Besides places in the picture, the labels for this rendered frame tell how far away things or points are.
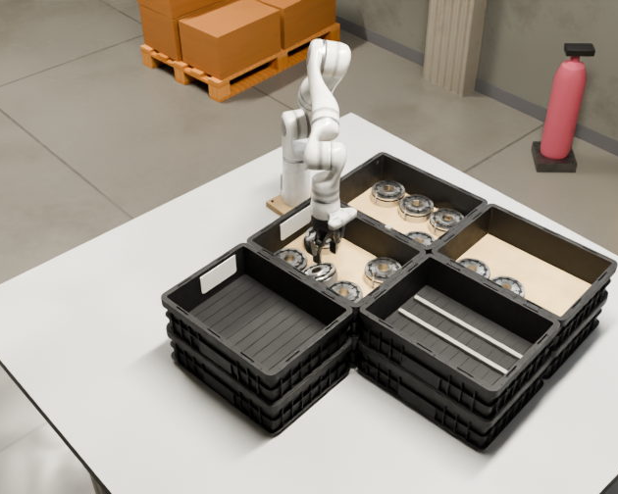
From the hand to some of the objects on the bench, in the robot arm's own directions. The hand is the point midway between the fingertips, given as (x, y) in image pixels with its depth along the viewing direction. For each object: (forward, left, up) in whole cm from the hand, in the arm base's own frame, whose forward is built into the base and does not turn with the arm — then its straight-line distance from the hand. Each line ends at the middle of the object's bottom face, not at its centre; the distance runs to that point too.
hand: (325, 253), depth 221 cm
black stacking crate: (+40, +35, -21) cm, 57 cm away
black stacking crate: (+40, +5, -22) cm, 46 cm away
